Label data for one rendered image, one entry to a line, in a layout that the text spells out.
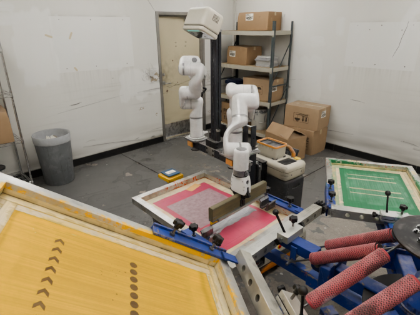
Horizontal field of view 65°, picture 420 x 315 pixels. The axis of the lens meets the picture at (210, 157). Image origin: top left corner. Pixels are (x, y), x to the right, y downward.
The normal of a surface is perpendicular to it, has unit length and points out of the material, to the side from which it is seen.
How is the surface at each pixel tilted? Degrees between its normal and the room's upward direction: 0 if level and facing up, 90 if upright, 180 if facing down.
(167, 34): 90
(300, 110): 88
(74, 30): 90
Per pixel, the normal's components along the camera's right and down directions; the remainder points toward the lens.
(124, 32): 0.68, 0.27
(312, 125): -0.67, 0.28
